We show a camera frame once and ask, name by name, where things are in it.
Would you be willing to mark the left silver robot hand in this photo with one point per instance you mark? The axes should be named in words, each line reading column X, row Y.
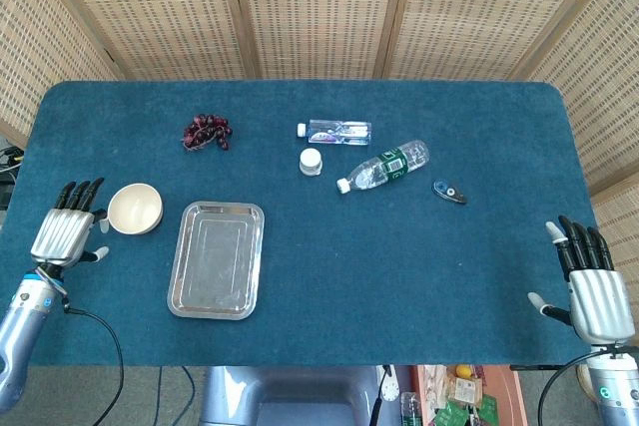
column 62, row 236

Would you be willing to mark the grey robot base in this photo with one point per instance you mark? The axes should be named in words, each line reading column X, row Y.
column 294, row 396

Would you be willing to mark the blue and black tape dispenser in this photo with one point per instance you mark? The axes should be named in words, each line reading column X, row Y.
column 449, row 192

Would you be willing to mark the rectangular metal tray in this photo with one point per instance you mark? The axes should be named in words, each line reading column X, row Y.
column 216, row 260

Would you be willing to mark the small white-capped jar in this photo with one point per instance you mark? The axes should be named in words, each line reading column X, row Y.
column 310, row 161

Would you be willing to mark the woven folding screen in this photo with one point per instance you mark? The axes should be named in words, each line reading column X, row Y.
column 319, row 12

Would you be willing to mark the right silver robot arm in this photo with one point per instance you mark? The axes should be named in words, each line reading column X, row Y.
column 615, row 386

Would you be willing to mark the clear bottle with blue label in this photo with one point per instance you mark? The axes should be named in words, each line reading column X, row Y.
column 337, row 131

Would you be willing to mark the box of snack packets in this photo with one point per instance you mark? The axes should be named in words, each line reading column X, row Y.
column 461, row 396

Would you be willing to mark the blue table cloth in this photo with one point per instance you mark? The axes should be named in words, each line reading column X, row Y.
column 319, row 266

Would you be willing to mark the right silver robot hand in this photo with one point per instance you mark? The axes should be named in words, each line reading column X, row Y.
column 596, row 301

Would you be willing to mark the cream ceramic bowl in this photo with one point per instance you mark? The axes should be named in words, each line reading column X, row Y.
column 135, row 209

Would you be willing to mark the bunch of dark red grapes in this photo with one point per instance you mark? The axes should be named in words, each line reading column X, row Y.
column 206, row 132

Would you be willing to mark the clear bottle with green label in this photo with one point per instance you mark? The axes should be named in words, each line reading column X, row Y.
column 384, row 166

